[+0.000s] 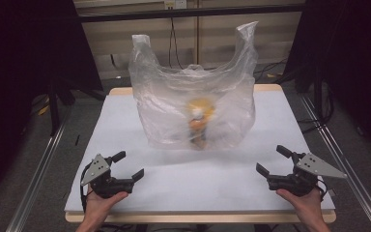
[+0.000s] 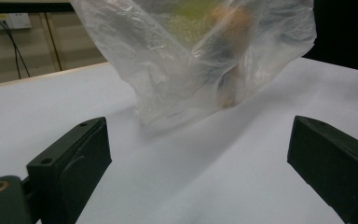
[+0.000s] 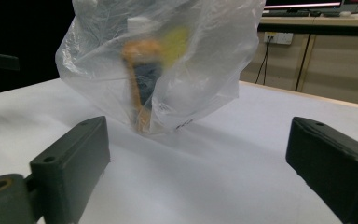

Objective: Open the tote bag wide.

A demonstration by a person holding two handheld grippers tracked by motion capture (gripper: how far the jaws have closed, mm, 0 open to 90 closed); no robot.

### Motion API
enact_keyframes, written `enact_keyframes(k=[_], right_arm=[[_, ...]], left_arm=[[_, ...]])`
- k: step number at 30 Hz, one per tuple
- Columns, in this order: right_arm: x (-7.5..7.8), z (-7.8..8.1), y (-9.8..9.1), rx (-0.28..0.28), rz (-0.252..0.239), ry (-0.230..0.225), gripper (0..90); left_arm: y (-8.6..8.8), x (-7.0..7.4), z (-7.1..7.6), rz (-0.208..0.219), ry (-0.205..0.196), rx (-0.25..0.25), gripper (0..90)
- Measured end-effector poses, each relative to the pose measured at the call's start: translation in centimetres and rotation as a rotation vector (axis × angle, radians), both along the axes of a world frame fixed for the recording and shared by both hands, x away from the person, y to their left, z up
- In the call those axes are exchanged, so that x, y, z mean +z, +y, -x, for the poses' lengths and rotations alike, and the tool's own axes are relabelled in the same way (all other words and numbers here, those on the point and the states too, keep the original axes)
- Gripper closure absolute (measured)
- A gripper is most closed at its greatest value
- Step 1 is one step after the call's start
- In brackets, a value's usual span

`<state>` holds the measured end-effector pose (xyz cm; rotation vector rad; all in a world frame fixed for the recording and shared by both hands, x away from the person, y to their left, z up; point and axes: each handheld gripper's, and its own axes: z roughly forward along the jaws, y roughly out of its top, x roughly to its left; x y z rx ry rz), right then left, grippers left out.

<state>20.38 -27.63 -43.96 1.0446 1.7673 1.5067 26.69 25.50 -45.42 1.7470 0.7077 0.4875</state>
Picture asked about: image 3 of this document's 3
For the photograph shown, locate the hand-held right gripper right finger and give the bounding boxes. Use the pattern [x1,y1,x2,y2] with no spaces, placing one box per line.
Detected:
[285,116,358,224]

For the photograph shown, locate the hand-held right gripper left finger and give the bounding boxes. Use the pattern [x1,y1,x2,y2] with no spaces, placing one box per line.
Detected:
[29,115,111,224]

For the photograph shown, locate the orange and dark packet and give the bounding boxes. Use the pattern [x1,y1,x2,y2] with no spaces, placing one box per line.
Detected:
[120,40,164,133]

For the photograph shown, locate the yellow item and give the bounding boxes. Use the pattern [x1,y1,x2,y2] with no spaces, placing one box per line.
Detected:
[161,26,190,68]

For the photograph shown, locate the clear plastic bag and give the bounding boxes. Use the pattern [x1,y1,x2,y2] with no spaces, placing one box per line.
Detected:
[55,0,267,135]

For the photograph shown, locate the black keyboard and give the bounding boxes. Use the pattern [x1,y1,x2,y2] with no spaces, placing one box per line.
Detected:
[261,10,311,18]

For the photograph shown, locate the black cable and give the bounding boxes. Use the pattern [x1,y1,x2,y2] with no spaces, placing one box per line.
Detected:
[294,33,312,92]
[255,36,273,86]

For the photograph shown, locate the white wall socket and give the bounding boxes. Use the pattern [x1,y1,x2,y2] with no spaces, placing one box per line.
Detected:
[263,31,294,46]

